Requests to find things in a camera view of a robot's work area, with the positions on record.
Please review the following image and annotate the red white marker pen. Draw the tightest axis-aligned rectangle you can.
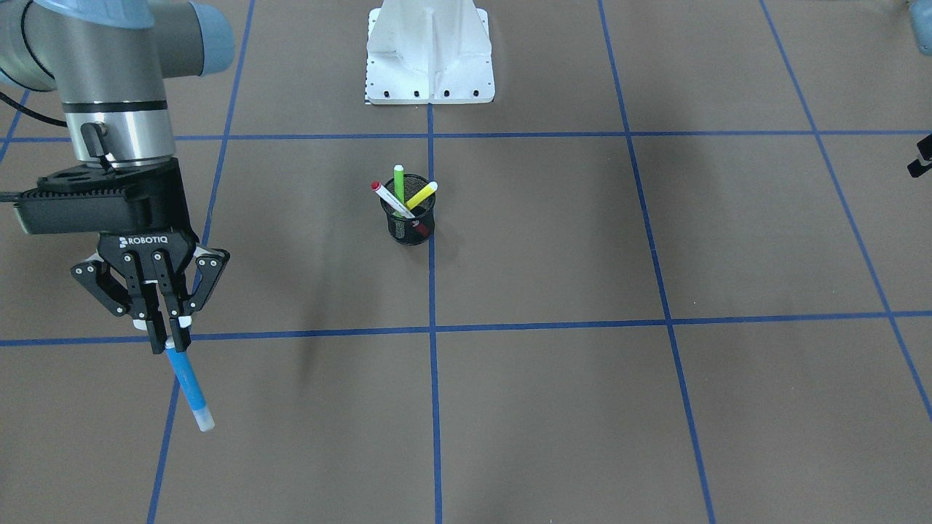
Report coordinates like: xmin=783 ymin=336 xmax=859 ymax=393
xmin=371 ymin=181 xmax=429 ymax=237

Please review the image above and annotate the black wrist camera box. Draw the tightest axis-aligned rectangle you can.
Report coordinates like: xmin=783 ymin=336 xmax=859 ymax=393
xmin=14 ymin=167 xmax=154 ymax=234

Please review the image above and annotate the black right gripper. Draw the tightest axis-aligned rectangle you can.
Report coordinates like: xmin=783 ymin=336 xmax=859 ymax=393
xmin=71 ymin=158 xmax=231 ymax=354

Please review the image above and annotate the blue marker pen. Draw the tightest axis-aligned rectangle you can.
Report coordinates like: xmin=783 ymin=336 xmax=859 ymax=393
xmin=165 ymin=338 xmax=216 ymax=432

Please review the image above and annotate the white pedestal base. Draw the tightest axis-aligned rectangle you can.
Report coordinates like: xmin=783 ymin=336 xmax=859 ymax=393
xmin=364 ymin=1 xmax=496 ymax=106

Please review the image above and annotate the yellow highlighter pen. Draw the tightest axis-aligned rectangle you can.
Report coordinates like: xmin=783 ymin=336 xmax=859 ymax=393
xmin=406 ymin=181 xmax=438 ymax=211

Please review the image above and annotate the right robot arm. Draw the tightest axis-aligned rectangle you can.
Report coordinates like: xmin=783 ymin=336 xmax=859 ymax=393
xmin=2 ymin=1 xmax=235 ymax=354

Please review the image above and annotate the black mesh pen cup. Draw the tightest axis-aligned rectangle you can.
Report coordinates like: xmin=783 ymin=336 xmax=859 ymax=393
xmin=379 ymin=173 xmax=437 ymax=246

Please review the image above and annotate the green highlighter pen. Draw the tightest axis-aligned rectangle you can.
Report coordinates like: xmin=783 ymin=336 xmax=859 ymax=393
xmin=393 ymin=164 xmax=406 ymax=205

